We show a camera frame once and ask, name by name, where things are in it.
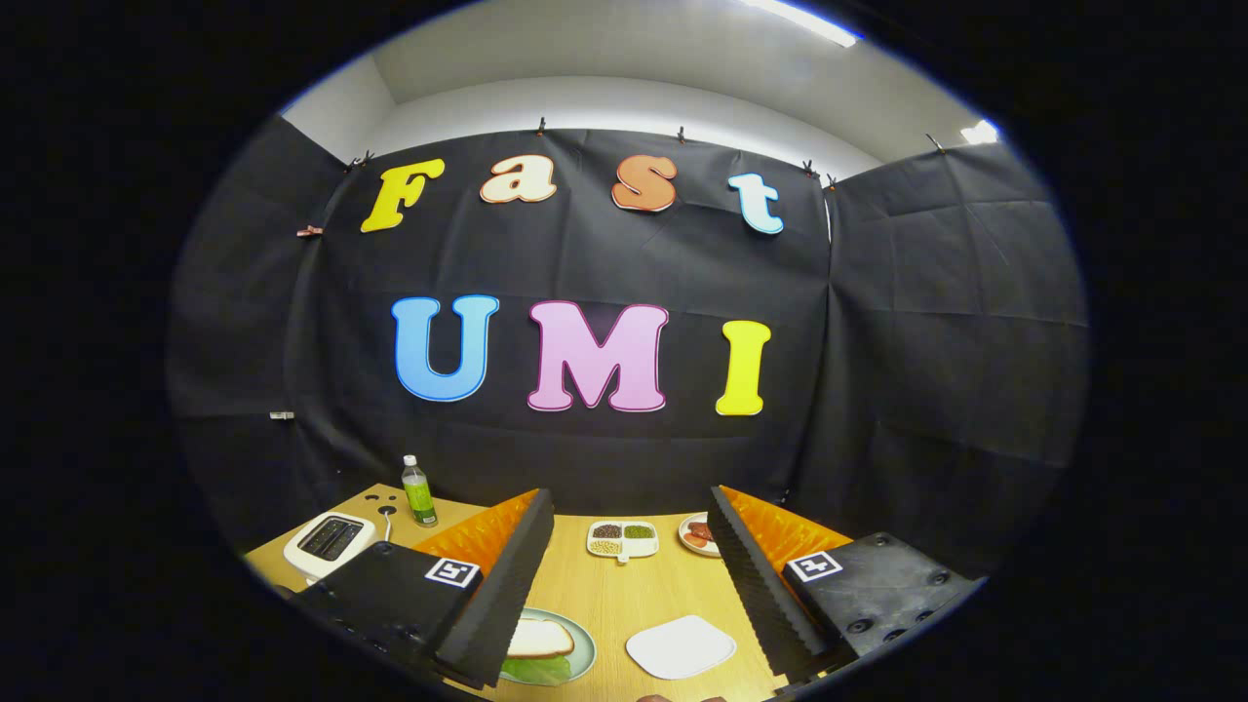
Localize white toaster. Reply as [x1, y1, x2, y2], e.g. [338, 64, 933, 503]
[283, 512, 377, 583]

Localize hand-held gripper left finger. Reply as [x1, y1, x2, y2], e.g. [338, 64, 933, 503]
[292, 487, 557, 690]

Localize white oval plate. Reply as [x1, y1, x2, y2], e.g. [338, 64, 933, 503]
[678, 512, 724, 559]

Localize green lettuce leaf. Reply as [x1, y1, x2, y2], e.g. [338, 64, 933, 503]
[502, 655, 573, 683]

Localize white divided bean dish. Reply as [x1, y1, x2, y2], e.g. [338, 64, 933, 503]
[586, 521, 660, 565]

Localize plain toast bread slice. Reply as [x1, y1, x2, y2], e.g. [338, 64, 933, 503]
[507, 618, 576, 659]

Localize white square plate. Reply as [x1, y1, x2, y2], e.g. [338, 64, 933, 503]
[625, 614, 738, 681]

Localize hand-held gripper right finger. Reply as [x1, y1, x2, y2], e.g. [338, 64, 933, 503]
[707, 485, 986, 688]

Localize pale green round plate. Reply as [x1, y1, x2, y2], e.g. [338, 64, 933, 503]
[499, 608, 597, 686]

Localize green label drink bottle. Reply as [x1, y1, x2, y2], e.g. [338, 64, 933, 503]
[402, 454, 439, 527]

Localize black backdrop cloth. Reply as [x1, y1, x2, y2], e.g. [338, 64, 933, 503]
[168, 115, 1088, 586]

